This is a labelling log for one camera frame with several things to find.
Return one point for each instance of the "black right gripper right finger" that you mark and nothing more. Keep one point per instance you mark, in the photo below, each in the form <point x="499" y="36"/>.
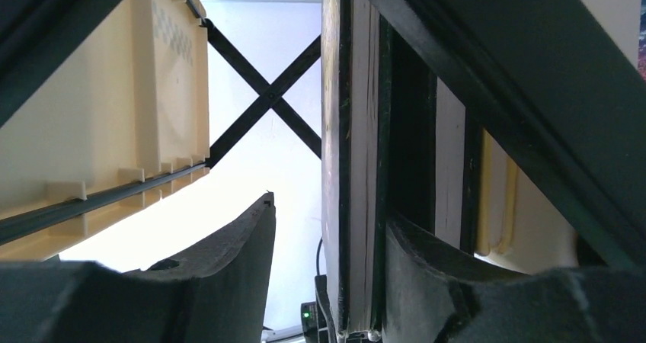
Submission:
<point x="436" y="293"/>

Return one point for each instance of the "yellow book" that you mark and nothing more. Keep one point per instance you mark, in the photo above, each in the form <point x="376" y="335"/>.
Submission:
<point x="496" y="200"/>

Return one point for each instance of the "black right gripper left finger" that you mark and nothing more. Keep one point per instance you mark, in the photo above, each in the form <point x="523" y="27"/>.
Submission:
<point x="214" y="291"/>

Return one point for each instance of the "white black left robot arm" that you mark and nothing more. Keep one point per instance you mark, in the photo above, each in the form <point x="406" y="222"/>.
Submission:
<point x="316" y="317"/>

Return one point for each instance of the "cream three-tier shelf rack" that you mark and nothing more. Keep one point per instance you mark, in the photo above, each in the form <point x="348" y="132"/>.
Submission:
<point x="108" y="106"/>

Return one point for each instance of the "green garden cover book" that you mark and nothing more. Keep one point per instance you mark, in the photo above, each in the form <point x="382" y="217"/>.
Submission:
<point x="356" y="77"/>

